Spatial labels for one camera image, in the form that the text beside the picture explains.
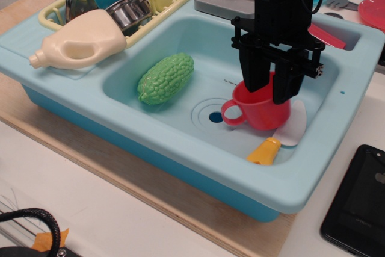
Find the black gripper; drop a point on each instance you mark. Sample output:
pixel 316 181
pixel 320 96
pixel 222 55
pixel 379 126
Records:
pixel 278 34

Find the red plastic cup with handle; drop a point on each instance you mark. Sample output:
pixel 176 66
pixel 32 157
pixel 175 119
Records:
pixel 256 108

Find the red tumbler in sink compartment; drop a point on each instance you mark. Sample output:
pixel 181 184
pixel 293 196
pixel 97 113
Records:
pixel 326 37

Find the light blue toy sink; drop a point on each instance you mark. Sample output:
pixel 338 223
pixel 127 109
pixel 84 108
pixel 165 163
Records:
pixel 179 136

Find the green toy bitter melon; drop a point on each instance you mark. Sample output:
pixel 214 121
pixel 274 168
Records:
pixel 165 79

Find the red plastic plate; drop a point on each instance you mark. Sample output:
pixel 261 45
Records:
pixel 372 13

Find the steel cooking pot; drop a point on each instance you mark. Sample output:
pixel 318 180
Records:
pixel 129 14

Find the plywood board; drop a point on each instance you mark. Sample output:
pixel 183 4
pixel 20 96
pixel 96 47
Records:
pixel 113 203

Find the black smartphone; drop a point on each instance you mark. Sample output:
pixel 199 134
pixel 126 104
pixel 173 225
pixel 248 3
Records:
pixel 355 219

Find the cream plastic detergent bottle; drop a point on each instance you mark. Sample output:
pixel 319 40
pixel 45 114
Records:
pixel 84 41

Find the orange tape piece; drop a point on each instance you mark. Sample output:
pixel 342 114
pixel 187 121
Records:
pixel 43 241

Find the toy knife yellow handle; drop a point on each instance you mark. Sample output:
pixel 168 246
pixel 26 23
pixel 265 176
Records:
pixel 287 135

